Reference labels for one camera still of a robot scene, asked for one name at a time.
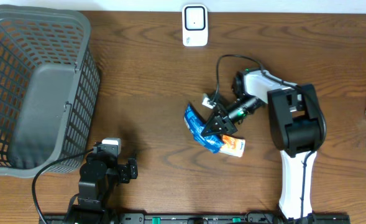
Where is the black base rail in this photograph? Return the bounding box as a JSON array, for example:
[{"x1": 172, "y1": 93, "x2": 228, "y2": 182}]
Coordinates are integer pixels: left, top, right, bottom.
[{"x1": 39, "y1": 212, "x2": 352, "y2": 224}]

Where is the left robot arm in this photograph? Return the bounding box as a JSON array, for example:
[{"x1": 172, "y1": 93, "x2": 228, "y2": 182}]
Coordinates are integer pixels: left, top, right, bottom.
[{"x1": 63, "y1": 143, "x2": 138, "y2": 224}]

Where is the white barcode scanner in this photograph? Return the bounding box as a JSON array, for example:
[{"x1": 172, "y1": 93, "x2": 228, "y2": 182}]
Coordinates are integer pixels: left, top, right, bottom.
[{"x1": 181, "y1": 4, "x2": 209, "y2": 47}]

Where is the grey plastic mesh basket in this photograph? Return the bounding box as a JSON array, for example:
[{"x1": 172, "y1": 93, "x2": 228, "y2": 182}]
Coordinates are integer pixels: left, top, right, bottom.
[{"x1": 0, "y1": 4, "x2": 100, "y2": 178}]

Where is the orange white snack packet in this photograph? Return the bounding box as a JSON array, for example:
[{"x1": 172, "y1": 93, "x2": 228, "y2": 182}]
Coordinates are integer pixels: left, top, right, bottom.
[{"x1": 219, "y1": 135, "x2": 245, "y2": 157}]

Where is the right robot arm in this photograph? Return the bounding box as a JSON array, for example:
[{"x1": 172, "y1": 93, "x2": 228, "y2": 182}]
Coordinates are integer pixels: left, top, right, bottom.
[{"x1": 200, "y1": 68, "x2": 326, "y2": 223}]

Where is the blue Oreo cookie pack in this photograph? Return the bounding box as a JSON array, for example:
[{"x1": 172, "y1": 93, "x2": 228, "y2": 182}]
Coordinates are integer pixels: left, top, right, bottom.
[{"x1": 183, "y1": 103, "x2": 224, "y2": 154}]

